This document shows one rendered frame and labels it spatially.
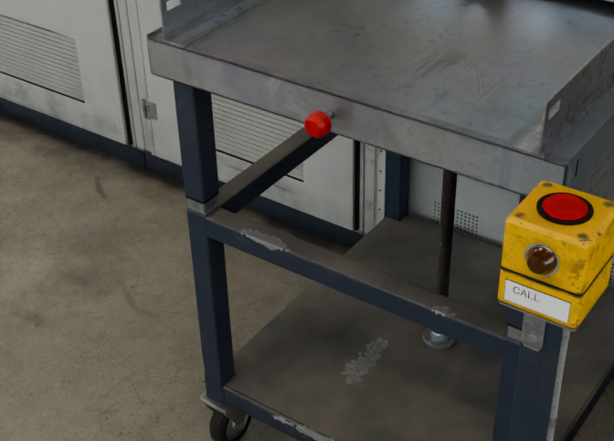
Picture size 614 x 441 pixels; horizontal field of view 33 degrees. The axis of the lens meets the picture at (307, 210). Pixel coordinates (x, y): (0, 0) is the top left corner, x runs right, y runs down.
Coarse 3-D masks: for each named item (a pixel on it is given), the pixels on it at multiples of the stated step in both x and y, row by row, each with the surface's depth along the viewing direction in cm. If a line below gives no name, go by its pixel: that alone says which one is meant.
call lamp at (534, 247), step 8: (528, 248) 92; (536, 248) 91; (544, 248) 90; (552, 248) 90; (528, 256) 91; (536, 256) 90; (544, 256) 90; (552, 256) 90; (528, 264) 91; (536, 264) 90; (544, 264) 90; (552, 264) 90; (536, 272) 91; (544, 272) 91; (552, 272) 91
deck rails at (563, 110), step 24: (168, 0) 139; (192, 0) 143; (216, 0) 148; (240, 0) 152; (264, 0) 152; (168, 24) 141; (192, 24) 145; (216, 24) 145; (600, 48) 121; (576, 72) 116; (600, 72) 123; (552, 96) 112; (576, 96) 118; (600, 96) 125; (552, 120) 114; (576, 120) 120; (528, 144) 116; (552, 144) 116
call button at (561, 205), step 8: (544, 200) 93; (552, 200) 93; (560, 200) 93; (568, 200) 93; (576, 200) 93; (544, 208) 92; (552, 208) 92; (560, 208) 92; (568, 208) 92; (576, 208) 91; (584, 208) 91; (552, 216) 91; (560, 216) 91; (568, 216) 91; (576, 216) 91
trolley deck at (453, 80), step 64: (320, 0) 152; (384, 0) 152; (448, 0) 151; (512, 0) 151; (576, 0) 150; (192, 64) 140; (256, 64) 135; (320, 64) 135; (384, 64) 134; (448, 64) 134; (512, 64) 134; (576, 64) 133; (384, 128) 126; (448, 128) 120; (512, 128) 120; (576, 128) 120
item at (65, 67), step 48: (0, 0) 270; (48, 0) 258; (96, 0) 247; (0, 48) 281; (48, 48) 268; (96, 48) 256; (0, 96) 291; (48, 96) 277; (96, 96) 265; (96, 144) 278; (144, 144) 267
